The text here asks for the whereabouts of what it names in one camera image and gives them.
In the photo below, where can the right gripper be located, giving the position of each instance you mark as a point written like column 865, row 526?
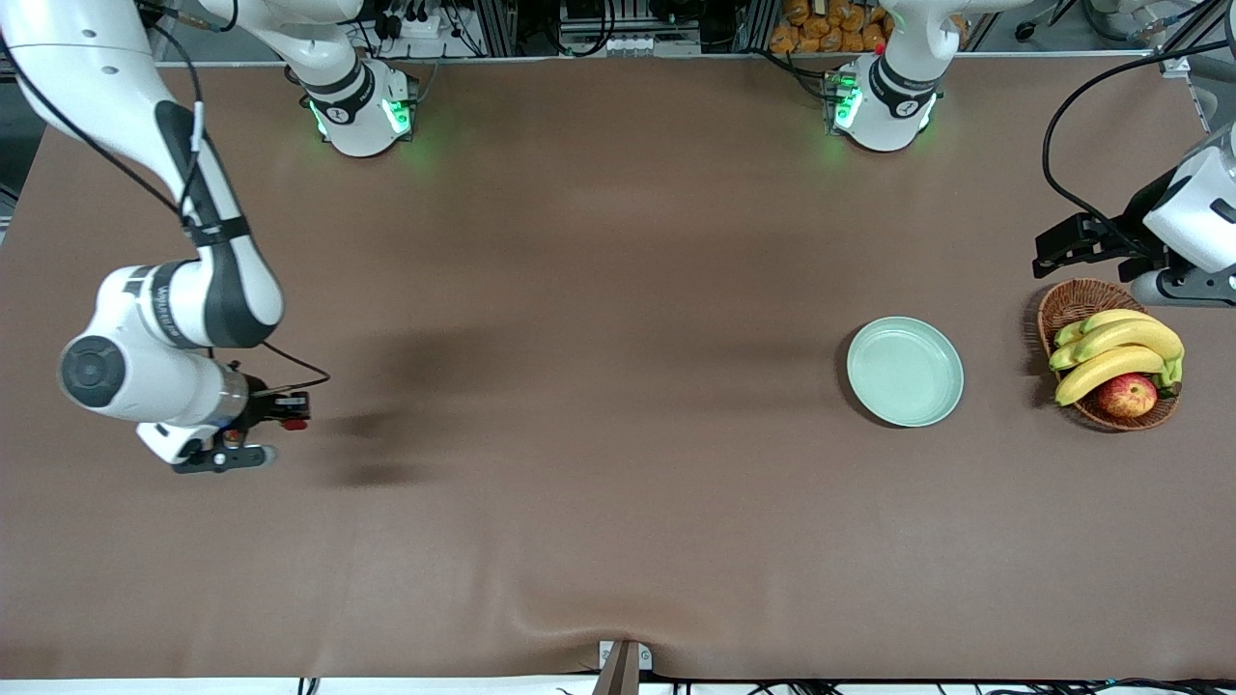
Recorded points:
column 259, row 403

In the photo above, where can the brown wicker basket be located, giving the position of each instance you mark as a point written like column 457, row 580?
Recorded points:
column 1077, row 304

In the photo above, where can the mint green round plate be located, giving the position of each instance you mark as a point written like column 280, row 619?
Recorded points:
column 905, row 372

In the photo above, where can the red yellow apple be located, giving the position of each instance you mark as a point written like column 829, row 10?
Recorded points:
column 1127, row 396

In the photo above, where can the pile of orange bread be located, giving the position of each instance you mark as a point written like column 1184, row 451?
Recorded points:
column 821, row 24

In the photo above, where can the yellow banana bunch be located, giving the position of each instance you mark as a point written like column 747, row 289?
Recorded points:
column 1110, row 367

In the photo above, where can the white power strip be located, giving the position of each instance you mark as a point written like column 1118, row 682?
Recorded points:
column 415, row 24

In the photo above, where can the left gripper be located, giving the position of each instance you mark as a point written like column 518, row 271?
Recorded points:
column 1131, row 230

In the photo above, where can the aluminium frame rail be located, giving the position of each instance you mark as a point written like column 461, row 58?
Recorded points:
column 1173, row 66

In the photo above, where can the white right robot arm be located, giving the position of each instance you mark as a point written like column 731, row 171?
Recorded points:
column 58, row 58

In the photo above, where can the metal table edge bracket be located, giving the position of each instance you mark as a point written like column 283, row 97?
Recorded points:
column 623, row 666

